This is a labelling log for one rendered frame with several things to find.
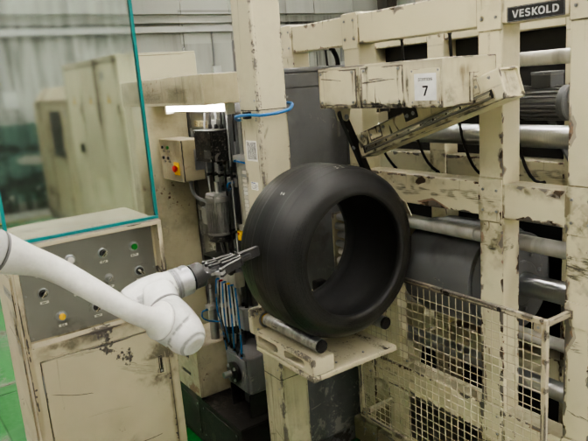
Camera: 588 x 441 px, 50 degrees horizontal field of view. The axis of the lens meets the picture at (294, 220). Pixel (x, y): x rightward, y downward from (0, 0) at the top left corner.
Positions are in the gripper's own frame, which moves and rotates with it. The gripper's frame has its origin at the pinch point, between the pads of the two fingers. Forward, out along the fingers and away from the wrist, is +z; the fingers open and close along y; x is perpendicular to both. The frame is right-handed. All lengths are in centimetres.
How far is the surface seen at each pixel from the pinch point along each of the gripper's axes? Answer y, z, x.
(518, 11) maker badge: -37, 90, -55
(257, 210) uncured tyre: 8.0, 10.7, -9.7
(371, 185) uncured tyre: -11.9, 42.6, -10.6
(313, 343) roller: -7.2, 12.2, 34.6
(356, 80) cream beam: 5, 57, -42
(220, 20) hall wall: 919, 519, -98
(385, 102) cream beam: -10, 56, -34
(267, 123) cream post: 28, 33, -33
